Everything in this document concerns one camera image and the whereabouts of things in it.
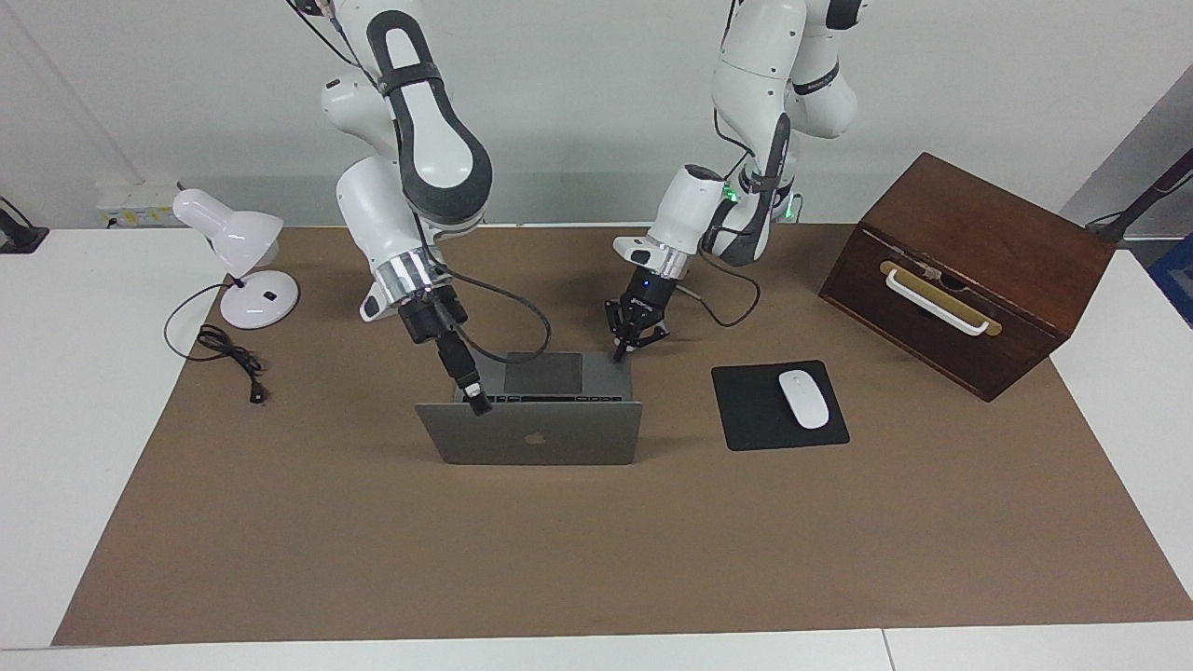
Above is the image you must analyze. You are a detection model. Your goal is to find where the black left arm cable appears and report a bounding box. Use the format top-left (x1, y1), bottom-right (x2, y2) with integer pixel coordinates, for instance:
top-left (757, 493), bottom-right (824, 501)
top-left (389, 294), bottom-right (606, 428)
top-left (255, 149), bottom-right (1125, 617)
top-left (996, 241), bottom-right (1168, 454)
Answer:
top-left (676, 112), bottom-right (802, 329)

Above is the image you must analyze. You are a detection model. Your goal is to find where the black clamp mount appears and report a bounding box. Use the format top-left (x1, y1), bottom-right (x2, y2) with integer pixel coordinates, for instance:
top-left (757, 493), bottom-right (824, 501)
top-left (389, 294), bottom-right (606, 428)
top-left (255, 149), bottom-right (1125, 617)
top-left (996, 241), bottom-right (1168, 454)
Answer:
top-left (0, 196), bottom-right (49, 254)

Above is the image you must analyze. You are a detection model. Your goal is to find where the black mouse pad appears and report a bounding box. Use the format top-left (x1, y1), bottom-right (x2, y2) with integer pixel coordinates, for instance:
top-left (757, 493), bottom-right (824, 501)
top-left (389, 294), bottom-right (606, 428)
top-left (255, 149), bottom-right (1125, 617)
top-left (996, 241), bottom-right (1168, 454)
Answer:
top-left (711, 360), bottom-right (851, 453)

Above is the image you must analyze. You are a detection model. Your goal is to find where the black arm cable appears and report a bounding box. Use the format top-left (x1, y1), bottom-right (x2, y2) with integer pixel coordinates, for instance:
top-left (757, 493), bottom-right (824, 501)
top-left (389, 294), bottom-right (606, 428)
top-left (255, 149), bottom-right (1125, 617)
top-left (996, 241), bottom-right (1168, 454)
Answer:
top-left (289, 0), bottom-right (553, 366)
top-left (676, 112), bottom-right (802, 329)

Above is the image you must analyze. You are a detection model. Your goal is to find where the silver laptop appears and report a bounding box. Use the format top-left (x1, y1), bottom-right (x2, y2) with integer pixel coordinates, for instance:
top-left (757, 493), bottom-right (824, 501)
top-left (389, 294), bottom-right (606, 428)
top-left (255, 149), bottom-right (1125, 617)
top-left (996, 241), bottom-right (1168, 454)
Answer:
top-left (414, 350), bottom-right (644, 467)

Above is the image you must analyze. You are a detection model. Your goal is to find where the white desk lamp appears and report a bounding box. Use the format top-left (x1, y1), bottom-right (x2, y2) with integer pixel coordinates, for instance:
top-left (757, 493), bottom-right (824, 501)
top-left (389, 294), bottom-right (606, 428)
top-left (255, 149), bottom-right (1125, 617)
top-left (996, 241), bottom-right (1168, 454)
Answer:
top-left (171, 188), bottom-right (301, 331)

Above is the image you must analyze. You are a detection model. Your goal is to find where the black lamp power cord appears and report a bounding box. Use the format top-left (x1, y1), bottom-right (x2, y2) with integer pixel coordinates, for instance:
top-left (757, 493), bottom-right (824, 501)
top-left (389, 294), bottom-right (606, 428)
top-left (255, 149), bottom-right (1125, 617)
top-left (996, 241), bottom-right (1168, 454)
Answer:
top-left (164, 282), bottom-right (268, 405)

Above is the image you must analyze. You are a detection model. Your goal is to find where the white wall power strip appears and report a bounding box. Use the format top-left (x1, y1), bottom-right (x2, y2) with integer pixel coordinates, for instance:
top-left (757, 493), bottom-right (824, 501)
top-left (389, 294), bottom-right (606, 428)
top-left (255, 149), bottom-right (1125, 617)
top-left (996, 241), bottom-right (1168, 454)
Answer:
top-left (96, 180), bottom-right (183, 229)

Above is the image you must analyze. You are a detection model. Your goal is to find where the white box handle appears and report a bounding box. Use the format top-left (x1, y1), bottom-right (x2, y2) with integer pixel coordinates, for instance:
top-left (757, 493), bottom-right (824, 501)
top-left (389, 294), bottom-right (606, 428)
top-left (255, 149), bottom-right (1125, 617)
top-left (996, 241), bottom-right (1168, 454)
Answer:
top-left (884, 268), bottom-right (991, 336)

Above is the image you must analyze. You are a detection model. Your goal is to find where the white computer mouse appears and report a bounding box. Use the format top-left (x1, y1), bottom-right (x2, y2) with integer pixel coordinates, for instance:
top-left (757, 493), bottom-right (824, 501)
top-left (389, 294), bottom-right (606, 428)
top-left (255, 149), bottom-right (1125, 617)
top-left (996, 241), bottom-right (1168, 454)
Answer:
top-left (778, 370), bottom-right (830, 431)

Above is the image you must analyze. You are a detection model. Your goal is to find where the dark wooden box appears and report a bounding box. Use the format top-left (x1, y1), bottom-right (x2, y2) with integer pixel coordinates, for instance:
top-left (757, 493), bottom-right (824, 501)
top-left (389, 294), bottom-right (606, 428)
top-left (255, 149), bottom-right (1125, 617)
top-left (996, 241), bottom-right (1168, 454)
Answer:
top-left (818, 152), bottom-right (1117, 404)

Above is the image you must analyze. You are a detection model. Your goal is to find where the brown table mat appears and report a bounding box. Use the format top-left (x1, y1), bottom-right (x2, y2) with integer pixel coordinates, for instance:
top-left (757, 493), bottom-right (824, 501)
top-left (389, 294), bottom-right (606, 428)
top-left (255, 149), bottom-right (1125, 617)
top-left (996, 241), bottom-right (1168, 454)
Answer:
top-left (51, 222), bottom-right (1193, 648)

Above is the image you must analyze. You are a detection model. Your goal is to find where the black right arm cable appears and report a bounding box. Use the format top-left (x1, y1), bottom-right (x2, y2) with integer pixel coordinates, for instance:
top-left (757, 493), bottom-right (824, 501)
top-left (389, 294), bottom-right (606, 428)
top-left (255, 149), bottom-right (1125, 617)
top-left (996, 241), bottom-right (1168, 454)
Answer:
top-left (289, 0), bottom-right (553, 366)

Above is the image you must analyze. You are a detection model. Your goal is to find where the blue crate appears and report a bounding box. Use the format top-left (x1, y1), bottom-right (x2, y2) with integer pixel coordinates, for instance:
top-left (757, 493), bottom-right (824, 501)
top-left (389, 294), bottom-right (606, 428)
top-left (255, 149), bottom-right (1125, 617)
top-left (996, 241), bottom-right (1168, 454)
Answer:
top-left (1148, 233), bottom-right (1193, 327)

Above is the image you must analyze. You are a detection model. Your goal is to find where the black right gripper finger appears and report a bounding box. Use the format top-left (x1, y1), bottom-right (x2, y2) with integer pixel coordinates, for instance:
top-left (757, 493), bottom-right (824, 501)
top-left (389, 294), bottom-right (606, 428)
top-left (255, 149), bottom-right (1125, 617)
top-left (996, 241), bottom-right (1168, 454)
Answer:
top-left (436, 334), bottom-right (484, 417)
top-left (447, 328), bottom-right (492, 415)

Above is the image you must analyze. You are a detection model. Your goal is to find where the gold handle plate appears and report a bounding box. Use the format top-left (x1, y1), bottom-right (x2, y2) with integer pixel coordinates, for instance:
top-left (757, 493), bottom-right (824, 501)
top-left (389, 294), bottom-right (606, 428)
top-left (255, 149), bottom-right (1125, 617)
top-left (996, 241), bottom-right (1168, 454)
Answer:
top-left (879, 260), bottom-right (1004, 337)

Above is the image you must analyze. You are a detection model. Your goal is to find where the black stand leg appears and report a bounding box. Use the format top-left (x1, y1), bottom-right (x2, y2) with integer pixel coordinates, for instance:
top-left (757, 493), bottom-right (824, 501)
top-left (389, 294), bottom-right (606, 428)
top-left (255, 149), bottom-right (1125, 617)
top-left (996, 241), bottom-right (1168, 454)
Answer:
top-left (1086, 147), bottom-right (1193, 245)

